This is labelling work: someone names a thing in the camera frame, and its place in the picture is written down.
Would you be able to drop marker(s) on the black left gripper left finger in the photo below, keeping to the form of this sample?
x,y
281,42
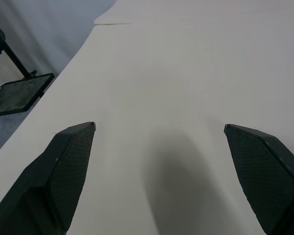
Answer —
x,y
51,181

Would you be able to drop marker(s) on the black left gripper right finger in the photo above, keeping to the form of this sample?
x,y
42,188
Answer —
x,y
264,178

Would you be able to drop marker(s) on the black stand with flat base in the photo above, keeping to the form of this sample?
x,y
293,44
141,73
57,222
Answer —
x,y
17,90

